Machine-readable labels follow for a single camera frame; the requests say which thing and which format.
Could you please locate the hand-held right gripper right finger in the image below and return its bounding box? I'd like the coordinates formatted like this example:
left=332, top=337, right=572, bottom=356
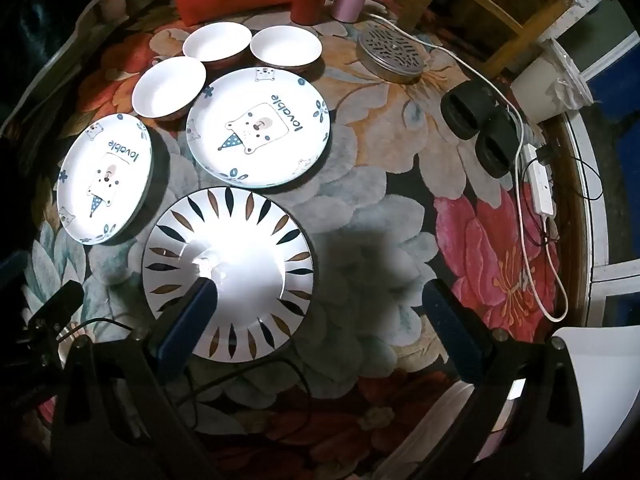
left=415, top=278, right=585, bottom=480

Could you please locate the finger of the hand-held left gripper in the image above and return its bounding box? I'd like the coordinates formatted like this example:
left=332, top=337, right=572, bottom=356
left=20, top=280, right=86, bottom=346

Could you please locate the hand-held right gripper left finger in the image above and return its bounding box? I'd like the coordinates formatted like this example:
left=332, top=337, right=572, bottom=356
left=50, top=279, right=221, bottom=480

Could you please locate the white leaf pattern plate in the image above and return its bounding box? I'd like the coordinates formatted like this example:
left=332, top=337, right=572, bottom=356
left=141, top=186, right=316, bottom=362

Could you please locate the white bear print plate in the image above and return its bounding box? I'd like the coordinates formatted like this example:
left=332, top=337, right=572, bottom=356
left=186, top=66, right=331, bottom=190
left=56, top=113, right=153, bottom=246

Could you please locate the white power strip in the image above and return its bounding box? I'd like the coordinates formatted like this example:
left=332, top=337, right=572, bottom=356
left=521, top=142, right=556, bottom=217

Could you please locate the white bucket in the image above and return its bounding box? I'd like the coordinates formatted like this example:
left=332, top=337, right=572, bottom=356
left=510, top=40, right=593, bottom=123

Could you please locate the round perforated metal lid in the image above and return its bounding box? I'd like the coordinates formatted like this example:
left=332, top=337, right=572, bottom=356
left=356, top=24, right=426, bottom=81

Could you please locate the black sofa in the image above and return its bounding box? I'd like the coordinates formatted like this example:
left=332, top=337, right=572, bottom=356
left=0, top=0, right=171, bottom=126

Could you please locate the wooden chair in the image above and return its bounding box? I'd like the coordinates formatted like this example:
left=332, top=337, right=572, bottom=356
left=400, top=0, right=571, bottom=76

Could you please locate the white power cable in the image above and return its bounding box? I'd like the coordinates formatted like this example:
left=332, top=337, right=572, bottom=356
left=362, top=10, right=568, bottom=323

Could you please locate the white frame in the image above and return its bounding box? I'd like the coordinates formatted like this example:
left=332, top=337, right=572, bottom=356
left=565, top=105, right=640, bottom=321

